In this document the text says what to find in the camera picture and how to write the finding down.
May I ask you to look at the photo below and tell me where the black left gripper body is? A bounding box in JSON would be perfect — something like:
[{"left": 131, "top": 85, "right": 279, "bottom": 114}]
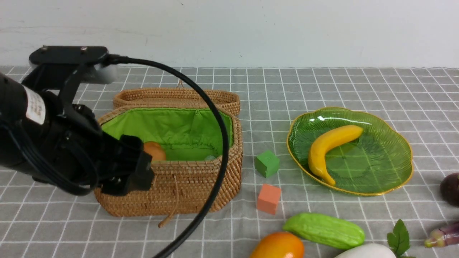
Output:
[{"left": 43, "top": 104, "right": 126, "bottom": 196}]

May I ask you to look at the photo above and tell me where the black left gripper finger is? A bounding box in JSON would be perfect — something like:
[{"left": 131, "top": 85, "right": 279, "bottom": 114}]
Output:
[{"left": 100, "top": 134, "right": 154, "bottom": 196}]

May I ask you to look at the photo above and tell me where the brown toy potato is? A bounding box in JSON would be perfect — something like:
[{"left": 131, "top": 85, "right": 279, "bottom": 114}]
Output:
[{"left": 143, "top": 142, "right": 167, "bottom": 161}]

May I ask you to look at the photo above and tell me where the orange toy mango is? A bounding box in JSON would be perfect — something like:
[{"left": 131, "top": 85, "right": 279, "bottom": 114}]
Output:
[{"left": 249, "top": 232, "right": 305, "bottom": 258}]

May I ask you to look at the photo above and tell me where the yellow toy banana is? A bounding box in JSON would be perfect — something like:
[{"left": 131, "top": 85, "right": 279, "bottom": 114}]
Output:
[{"left": 308, "top": 125, "right": 364, "bottom": 186}]

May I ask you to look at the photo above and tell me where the green toy bitter gourd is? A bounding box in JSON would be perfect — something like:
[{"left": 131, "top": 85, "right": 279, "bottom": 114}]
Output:
[{"left": 282, "top": 212, "right": 366, "bottom": 250}]

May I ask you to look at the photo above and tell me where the white toy radish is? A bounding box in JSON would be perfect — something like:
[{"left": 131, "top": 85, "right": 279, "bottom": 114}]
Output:
[{"left": 335, "top": 243, "right": 396, "bottom": 258}]

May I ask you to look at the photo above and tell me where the purple toy eggplant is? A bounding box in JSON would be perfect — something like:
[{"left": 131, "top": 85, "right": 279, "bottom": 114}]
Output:
[{"left": 424, "top": 222, "right": 459, "bottom": 248}]

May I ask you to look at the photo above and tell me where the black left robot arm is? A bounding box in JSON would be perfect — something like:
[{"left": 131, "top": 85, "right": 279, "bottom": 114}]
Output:
[{"left": 1, "top": 75, "right": 154, "bottom": 196}]

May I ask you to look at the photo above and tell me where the woven rattan basket green lining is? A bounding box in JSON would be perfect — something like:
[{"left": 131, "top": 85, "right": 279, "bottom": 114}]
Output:
[{"left": 94, "top": 105, "right": 223, "bottom": 218}]

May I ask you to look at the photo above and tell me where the woven rattan basket lid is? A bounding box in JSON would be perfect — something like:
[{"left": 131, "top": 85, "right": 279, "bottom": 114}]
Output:
[{"left": 113, "top": 81, "right": 241, "bottom": 116}]

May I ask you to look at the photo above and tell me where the green foam cube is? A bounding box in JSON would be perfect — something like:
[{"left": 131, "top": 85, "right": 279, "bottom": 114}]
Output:
[{"left": 254, "top": 150, "right": 280, "bottom": 178}]

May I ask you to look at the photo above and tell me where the orange foam cube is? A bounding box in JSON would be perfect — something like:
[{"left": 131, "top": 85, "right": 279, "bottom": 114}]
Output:
[{"left": 257, "top": 183, "right": 281, "bottom": 215}]

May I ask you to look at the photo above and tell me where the green glass leaf plate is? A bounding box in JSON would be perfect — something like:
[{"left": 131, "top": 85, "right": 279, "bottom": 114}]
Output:
[{"left": 286, "top": 107, "right": 414, "bottom": 196}]

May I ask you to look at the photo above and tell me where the green radish leaf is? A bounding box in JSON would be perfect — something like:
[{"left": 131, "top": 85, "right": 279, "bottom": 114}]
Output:
[{"left": 387, "top": 219, "right": 414, "bottom": 258}]

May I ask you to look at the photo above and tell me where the dark purple mangosteen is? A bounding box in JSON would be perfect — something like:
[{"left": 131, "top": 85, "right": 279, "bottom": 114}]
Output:
[{"left": 440, "top": 172, "right": 459, "bottom": 207}]

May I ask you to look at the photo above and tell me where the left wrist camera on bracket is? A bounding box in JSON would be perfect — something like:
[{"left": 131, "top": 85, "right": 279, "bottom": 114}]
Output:
[{"left": 22, "top": 46, "right": 118, "bottom": 103}]

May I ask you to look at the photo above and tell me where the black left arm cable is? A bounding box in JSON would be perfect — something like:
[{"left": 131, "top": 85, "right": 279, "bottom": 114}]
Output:
[{"left": 108, "top": 54, "right": 230, "bottom": 258}]

